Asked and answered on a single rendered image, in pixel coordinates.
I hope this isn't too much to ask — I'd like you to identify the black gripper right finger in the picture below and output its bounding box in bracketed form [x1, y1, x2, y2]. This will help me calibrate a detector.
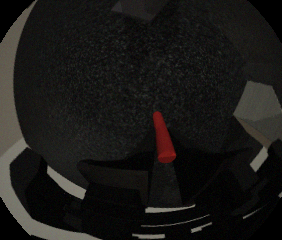
[166, 128, 253, 205]

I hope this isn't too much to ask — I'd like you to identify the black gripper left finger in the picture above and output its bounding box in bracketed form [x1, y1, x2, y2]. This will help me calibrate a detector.
[77, 128, 157, 209]

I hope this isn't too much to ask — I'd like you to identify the red peg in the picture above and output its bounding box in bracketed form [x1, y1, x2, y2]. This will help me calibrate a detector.
[153, 111, 176, 164]

